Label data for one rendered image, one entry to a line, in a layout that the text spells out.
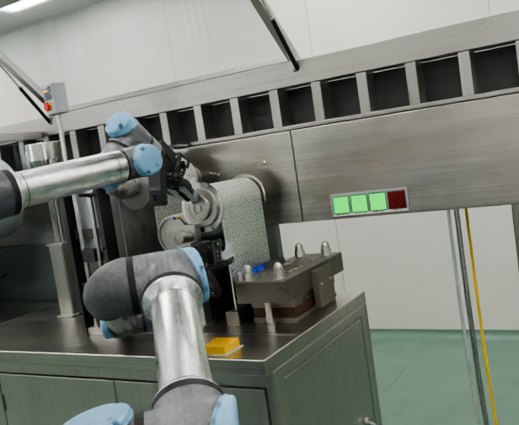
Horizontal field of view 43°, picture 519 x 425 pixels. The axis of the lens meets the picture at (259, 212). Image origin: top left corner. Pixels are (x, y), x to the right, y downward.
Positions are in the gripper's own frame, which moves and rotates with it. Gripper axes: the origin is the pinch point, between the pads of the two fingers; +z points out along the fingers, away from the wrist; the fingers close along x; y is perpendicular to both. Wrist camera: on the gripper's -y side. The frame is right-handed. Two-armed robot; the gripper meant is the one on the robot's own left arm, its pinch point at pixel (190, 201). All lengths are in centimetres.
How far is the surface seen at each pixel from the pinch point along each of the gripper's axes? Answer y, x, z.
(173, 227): -3.0, 11.1, 8.2
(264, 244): 2.5, -6.6, 31.4
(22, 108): 236, 371, 155
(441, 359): 46, 3, 258
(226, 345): -41.0, -19.7, 5.5
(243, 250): -4.9, -6.6, 21.5
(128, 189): 3.8, 21.6, -4.5
